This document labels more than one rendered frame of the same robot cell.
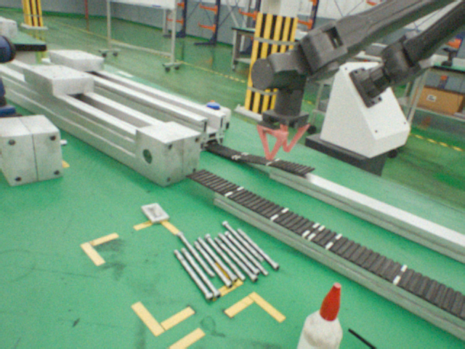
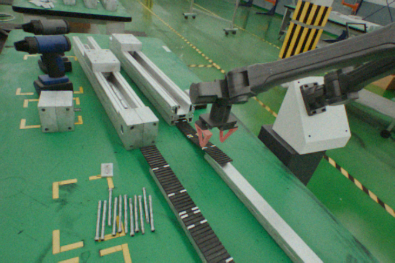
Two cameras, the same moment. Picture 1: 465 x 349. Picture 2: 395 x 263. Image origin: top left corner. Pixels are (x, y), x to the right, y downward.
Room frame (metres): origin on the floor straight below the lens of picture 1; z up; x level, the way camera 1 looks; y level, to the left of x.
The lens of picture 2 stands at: (0.08, -0.23, 1.30)
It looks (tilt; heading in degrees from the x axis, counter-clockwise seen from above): 33 degrees down; 17
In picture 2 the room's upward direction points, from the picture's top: 12 degrees clockwise
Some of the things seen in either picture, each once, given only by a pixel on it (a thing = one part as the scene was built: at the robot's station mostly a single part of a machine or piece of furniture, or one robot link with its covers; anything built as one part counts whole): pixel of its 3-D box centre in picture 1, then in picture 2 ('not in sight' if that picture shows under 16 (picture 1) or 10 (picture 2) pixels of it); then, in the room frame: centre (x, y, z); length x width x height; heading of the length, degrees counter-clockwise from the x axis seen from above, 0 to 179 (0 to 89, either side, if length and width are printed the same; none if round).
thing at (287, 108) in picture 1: (288, 103); (220, 112); (0.74, -0.09, 0.95); 0.10 x 0.07 x 0.07; 147
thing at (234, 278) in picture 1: (216, 258); (120, 212); (0.41, 0.01, 0.78); 0.11 x 0.01 x 0.01; 36
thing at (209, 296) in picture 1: (192, 273); (98, 219); (0.37, 0.04, 0.78); 0.11 x 0.01 x 0.01; 37
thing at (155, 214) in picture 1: (155, 213); (107, 170); (0.51, 0.13, 0.78); 0.05 x 0.03 x 0.01; 39
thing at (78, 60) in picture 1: (76, 64); (126, 44); (1.25, 0.59, 0.87); 0.16 x 0.11 x 0.07; 54
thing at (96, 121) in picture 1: (60, 102); (101, 74); (0.94, 0.50, 0.82); 0.80 x 0.10 x 0.09; 54
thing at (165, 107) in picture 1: (120, 95); (143, 71); (1.10, 0.39, 0.82); 0.80 x 0.10 x 0.09; 54
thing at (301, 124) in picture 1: (287, 133); (221, 130); (0.76, -0.11, 0.88); 0.07 x 0.07 x 0.09; 57
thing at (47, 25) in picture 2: not in sight; (46, 46); (0.88, 0.74, 0.89); 0.20 x 0.08 x 0.22; 158
